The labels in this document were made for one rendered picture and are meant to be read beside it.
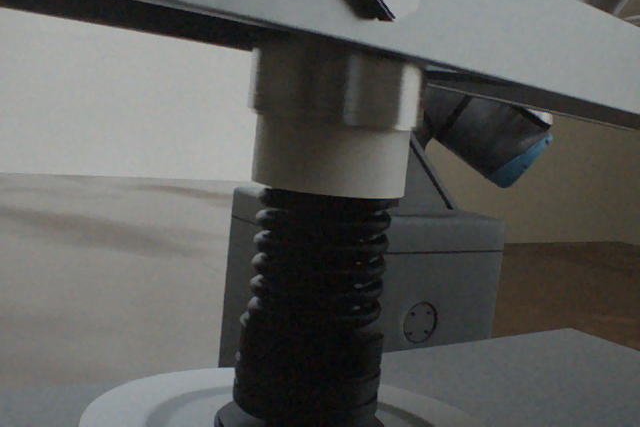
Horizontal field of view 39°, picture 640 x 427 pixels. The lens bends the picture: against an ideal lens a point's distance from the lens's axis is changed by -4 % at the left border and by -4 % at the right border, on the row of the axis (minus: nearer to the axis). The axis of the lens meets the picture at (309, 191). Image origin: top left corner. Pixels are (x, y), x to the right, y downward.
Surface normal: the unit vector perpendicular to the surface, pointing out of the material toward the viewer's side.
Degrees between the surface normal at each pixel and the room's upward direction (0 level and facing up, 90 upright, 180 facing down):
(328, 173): 90
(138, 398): 0
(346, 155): 90
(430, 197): 90
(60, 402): 0
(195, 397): 0
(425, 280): 90
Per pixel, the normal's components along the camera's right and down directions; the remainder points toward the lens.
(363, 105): 0.31, 0.14
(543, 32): 0.72, 0.15
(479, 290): 0.54, 0.14
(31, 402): 0.11, -0.99
